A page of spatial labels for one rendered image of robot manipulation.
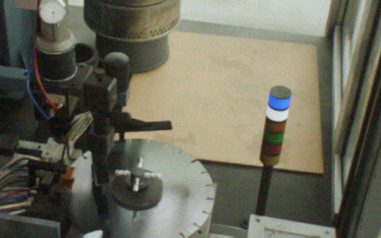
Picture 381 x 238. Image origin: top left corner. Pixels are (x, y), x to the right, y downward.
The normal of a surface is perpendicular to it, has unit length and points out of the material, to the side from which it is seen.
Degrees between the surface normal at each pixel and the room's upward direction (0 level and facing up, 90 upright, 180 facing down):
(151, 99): 0
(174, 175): 0
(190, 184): 0
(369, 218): 90
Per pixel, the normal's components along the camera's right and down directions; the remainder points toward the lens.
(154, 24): 0.44, 0.55
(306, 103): 0.01, -0.79
